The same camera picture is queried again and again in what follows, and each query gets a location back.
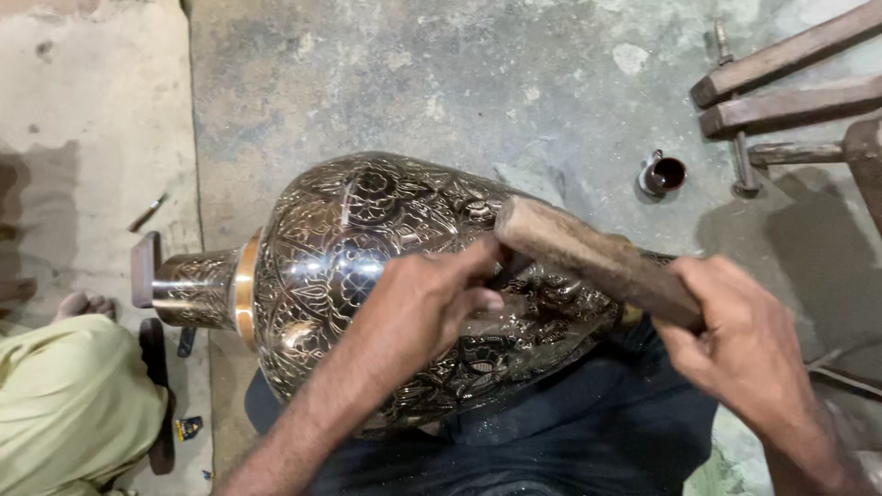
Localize person's right hand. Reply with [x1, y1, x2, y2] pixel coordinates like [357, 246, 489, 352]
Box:
[651, 255, 819, 443]

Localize small dark metal chisel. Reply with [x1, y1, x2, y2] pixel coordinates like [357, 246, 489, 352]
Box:
[485, 252, 533, 291]

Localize thin metal engraving tool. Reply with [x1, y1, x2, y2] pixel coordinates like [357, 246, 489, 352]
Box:
[127, 194, 169, 234]

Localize rusty metal rod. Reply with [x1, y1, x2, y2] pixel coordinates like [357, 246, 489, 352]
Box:
[714, 20, 763, 198]

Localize small metal cup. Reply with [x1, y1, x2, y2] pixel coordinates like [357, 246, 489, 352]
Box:
[637, 149, 689, 199]

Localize person's left hand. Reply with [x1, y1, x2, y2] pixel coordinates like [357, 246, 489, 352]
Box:
[345, 237, 508, 399]

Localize wooden mallet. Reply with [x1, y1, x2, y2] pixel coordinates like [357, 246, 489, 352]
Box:
[495, 196, 706, 336]

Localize long wooden beam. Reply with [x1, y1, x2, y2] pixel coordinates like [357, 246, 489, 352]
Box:
[690, 0, 882, 108]

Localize person's dark trousers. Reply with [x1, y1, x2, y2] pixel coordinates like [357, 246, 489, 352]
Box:
[244, 316, 719, 496]

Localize brown wooden block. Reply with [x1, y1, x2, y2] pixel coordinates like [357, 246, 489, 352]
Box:
[131, 231, 164, 310]

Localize wooden post with peg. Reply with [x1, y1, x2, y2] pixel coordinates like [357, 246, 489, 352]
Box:
[747, 117, 882, 237]

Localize short thick wooden beam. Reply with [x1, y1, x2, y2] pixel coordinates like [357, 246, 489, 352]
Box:
[699, 74, 882, 139]

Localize large engraved metal vase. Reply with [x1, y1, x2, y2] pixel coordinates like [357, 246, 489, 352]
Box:
[152, 152, 679, 438]

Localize thin metal rods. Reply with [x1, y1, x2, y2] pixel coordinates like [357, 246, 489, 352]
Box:
[805, 343, 882, 402]

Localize dark brown sandal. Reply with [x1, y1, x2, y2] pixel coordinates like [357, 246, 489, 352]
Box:
[138, 317, 177, 476]

